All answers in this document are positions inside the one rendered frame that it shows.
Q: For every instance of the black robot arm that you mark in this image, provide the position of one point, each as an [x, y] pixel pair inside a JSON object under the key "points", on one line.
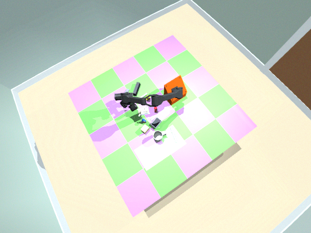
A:
{"points": [[126, 98]]}

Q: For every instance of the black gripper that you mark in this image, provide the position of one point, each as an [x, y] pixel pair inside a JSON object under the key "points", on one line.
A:
{"points": [[133, 106]]}

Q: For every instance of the white card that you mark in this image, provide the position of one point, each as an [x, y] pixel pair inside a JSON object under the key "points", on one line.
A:
{"points": [[143, 111]]}

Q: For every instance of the white mug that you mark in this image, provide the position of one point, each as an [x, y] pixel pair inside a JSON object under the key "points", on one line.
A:
{"points": [[158, 135]]}

